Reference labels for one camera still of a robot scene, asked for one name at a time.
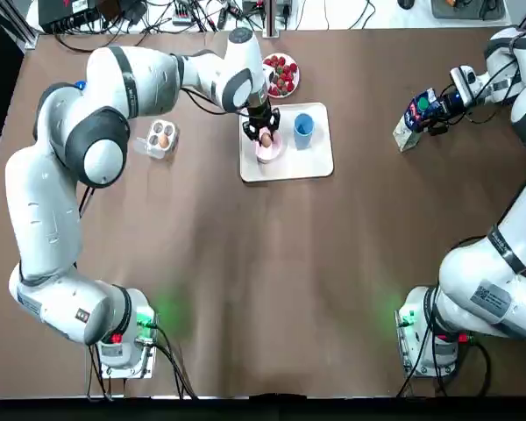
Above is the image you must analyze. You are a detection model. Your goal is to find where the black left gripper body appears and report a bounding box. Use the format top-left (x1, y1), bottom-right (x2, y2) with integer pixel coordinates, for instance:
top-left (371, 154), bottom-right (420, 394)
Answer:
top-left (245, 89), bottom-right (277, 126)

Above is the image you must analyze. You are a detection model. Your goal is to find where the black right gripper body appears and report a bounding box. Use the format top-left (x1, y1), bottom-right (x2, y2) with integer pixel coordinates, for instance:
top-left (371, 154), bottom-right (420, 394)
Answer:
top-left (437, 89), bottom-right (468, 120)

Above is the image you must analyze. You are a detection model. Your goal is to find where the blue white milk carton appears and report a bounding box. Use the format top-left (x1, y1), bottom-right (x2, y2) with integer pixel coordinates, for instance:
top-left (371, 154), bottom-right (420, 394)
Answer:
top-left (392, 87), bottom-right (442, 153)

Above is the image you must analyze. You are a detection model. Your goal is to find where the pink plastic bowl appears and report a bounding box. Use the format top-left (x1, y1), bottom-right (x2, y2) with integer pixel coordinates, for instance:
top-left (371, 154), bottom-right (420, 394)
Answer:
top-left (254, 128), bottom-right (288, 165)

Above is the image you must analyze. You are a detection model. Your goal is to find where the blue plastic cup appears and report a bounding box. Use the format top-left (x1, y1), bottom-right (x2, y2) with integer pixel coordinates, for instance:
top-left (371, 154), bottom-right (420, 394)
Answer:
top-left (293, 112), bottom-right (316, 152)

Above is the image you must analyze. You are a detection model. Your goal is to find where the white rectangular tray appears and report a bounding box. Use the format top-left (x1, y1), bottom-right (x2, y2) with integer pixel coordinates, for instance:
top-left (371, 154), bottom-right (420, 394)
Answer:
top-left (238, 102), bottom-right (336, 184)

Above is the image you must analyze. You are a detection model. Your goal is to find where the clear plastic egg box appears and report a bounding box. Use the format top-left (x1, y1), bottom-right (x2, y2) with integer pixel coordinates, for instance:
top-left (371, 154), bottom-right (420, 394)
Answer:
top-left (133, 118), bottom-right (180, 161)

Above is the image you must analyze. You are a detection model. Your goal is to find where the grey flat tray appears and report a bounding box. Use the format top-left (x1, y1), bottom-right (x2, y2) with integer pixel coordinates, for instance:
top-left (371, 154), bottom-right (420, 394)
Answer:
top-left (430, 0), bottom-right (508, 20)

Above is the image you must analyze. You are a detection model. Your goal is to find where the white plate of strawberries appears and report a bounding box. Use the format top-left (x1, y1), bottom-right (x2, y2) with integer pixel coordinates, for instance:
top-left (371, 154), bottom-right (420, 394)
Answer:
top-left (262, 53), bottom-right (302, 99)

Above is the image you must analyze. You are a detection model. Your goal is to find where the black power brick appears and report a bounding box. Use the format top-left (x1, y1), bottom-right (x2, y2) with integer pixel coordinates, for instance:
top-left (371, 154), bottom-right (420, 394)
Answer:
top-left (99, 0), bottom-right (146, 24)

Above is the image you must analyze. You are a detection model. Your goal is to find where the black box with red logo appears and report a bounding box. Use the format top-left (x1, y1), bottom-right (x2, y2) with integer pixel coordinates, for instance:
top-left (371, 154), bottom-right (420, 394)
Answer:
top-left (38, 0), bottom-right (103, 35)

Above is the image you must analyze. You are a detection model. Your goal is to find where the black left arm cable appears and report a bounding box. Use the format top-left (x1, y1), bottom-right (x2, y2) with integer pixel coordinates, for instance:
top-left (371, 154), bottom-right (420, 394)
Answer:
top-left (180, 86), bottom-right (249, 117)

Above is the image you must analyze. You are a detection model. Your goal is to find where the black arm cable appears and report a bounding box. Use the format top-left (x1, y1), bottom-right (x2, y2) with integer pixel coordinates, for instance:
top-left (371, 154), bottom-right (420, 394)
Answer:
top-left (180, 86), bottom-right (249, 117)
top-left (463, 29), bottom-right (526, 126)

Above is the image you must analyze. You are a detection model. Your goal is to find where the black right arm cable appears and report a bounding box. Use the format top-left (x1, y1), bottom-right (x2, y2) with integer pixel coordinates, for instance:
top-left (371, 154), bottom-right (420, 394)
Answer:
top-left (463, 29), bottom-right (526, 126)

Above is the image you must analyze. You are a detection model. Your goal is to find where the aluminium frame post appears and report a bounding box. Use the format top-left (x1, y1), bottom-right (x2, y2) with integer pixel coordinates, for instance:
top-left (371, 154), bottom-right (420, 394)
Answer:
top-left (266, 0), bottom-right (279, 39)

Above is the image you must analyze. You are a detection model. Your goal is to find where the black right base cable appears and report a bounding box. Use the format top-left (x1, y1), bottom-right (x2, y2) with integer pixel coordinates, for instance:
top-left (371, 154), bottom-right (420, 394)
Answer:
top-left (395, 319), bottom-right (493, 399)

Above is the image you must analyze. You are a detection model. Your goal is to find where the black base cable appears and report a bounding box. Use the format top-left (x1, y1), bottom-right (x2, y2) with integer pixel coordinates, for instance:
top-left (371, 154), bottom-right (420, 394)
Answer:
top-left (84, 322), bottom-right (199, 401)
top-left (395, 319), bottom-right (493, 399)

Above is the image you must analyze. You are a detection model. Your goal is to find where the black left base cable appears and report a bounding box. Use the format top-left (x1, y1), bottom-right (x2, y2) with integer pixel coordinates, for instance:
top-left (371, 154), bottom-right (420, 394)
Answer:
top-left (84, 322), bottom-right (199, 401)

